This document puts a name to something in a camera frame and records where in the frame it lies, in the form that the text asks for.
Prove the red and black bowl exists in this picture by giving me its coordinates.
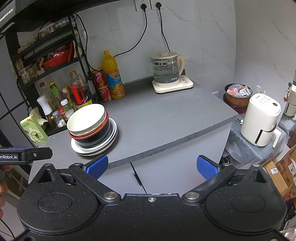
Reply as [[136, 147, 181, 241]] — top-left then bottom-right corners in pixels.
[[69, 117, 110, 148]]

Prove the pale green bowl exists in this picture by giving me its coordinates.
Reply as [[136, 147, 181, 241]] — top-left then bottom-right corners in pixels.
[[69, 111, 109, 137], [67, 104, 106, 134]]

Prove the white deep plate blue print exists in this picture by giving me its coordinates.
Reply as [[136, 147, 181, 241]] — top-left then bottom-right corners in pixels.
[[71, 118, 118, 156]]

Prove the white plate red print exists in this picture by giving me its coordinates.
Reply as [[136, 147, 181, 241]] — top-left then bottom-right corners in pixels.
[[71, 136, 116, 156]]

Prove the white bakery logo plate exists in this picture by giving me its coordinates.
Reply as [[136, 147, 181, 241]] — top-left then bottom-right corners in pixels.
[[71, 118, 117, 154]]

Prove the person's left hand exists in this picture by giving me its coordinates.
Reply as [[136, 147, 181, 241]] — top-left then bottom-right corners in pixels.
[[0, 165, 13, 218]]

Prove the green carton box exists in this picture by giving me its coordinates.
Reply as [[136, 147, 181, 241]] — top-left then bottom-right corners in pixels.
[[20, 113, 48, 146]]

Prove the white cap spice jar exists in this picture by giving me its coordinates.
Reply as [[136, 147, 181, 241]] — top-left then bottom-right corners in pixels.
[[65, 109, 75, 120]]

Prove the white air fryer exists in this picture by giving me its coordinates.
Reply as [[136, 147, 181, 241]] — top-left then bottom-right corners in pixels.
[[240, 93, 281, 148]]

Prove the white top bottle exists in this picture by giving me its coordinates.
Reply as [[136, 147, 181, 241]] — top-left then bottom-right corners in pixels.
[[37, 95, 57, 130]]

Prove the cardboard box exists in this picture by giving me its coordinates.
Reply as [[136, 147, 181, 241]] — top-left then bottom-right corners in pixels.
[[263, 145, 295, 203]]

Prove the red pot lid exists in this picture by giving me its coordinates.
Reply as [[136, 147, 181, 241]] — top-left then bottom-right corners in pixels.
[[225, 102, 247, 114]]

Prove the green cap sauce bottle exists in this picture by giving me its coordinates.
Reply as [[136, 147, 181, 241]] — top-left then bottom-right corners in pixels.
[[49, 81, 64, 109]]

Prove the brown pot with packets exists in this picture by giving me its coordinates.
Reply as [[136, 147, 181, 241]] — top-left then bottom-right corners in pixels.
[[224, 83, 252, 108]]

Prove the red cola can lower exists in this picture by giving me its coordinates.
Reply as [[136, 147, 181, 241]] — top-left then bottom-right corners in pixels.
[[98, 85, 112, 102]]

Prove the red cola can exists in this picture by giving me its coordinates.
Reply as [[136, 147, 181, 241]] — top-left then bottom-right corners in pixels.
[[92, 68, 107, 88], [98, 85, 112, 102]]

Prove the red cola can upper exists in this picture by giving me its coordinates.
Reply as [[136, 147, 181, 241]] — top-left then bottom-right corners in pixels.
[[92, 68, 107, 88]]

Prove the small white appliance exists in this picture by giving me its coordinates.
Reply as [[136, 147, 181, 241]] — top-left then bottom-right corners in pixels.
[[283, 83, 296, 117]]

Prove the orange juice bottle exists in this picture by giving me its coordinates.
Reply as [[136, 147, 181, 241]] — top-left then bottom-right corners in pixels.
[[102, 50, 125, 100]]

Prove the black metal shelf rack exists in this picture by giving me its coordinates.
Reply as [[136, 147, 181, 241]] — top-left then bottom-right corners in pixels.
[[0, 14, 98, 137]]

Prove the red basket on shelf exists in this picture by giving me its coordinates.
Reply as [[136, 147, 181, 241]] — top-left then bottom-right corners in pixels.
[[41, 45, 73, 70]]

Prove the glass electric kettle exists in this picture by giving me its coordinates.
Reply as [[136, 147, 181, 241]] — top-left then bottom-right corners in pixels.
[[150, 51, 185, 84]]

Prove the black power cable left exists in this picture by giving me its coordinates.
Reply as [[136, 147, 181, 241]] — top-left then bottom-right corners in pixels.
[[87, 3, 149, 72]]

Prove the black power cable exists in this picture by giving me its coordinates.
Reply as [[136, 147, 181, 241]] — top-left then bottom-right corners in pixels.
[[87, 3, 149, 72], [156, 2, 172, 52]]

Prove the black power cable right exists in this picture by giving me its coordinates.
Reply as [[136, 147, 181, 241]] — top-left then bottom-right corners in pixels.
[[156, 2, 172, 52]]

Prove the wall power socket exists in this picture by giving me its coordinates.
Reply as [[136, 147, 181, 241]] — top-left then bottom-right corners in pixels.
[[134, 0, 166, 11]]

